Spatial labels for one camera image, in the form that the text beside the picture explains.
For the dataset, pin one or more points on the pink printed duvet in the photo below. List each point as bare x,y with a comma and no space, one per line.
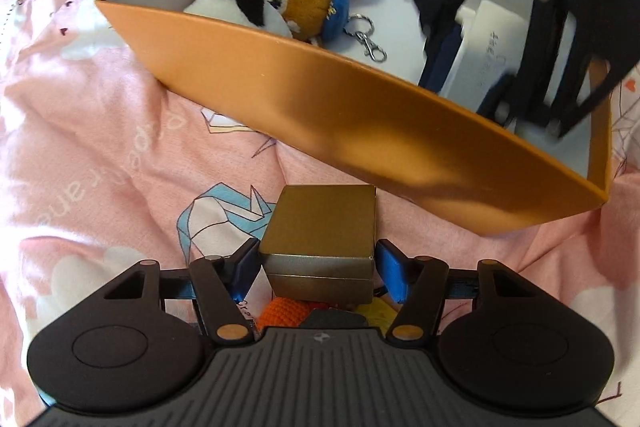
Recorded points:
100,132

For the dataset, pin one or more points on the orange crochet ball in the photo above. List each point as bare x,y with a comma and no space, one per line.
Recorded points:
282,312

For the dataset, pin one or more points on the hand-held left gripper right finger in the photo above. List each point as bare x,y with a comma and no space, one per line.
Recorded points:
392,269

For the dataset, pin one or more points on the dark bronze gift box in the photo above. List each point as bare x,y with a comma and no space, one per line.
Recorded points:
320,232

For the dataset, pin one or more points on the white box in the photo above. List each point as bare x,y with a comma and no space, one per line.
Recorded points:
492,32

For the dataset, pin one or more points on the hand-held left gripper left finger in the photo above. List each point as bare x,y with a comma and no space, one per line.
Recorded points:
245,272

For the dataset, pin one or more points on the orange cardboard box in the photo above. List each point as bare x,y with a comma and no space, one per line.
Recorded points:
350,107

